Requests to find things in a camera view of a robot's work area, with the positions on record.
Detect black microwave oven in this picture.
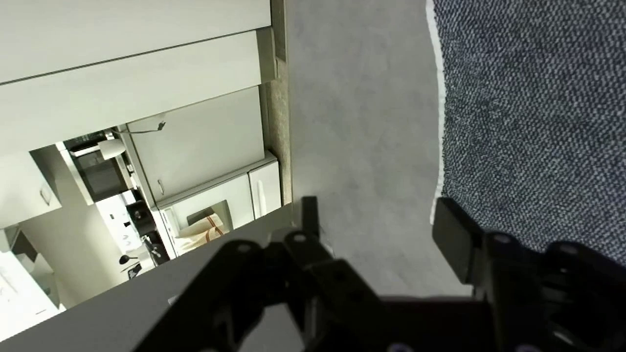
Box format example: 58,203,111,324
68,150,133,205

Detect blue-grey striped towel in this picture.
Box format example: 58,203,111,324
424,0,626,265

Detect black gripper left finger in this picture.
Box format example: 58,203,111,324
133,193,397,352

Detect white drawer unit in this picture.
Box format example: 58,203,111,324
244,158,283,220

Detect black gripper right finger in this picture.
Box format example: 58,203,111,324
430,195,626,352

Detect white kitchen cabinet door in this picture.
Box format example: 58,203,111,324
123,83,270,205

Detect brown cardboard box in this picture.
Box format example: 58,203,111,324
170,209,234,257

